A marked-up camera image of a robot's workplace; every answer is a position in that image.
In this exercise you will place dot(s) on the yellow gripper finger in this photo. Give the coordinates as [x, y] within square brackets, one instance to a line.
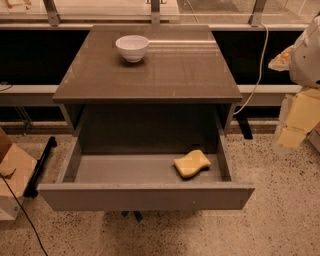
[281, 61]
[302, 118]

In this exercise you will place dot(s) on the yellow wavy sponge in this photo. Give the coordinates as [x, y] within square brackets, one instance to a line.
[192, 163]

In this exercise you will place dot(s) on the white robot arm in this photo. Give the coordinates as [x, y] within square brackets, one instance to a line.
[302, 60]

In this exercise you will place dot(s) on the grey cabinet with counter top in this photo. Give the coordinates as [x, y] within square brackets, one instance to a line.
[183, 68]

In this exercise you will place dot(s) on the grey open top drawer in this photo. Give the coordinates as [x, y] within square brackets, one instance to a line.
[121, 161]

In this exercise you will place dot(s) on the white ceramic bowl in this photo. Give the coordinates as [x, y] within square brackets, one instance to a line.
[132, 47]

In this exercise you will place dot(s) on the black bar on floor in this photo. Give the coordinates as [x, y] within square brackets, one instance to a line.
[31, 189]

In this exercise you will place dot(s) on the cardboard box on floor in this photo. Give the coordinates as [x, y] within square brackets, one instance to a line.
[16, 167]

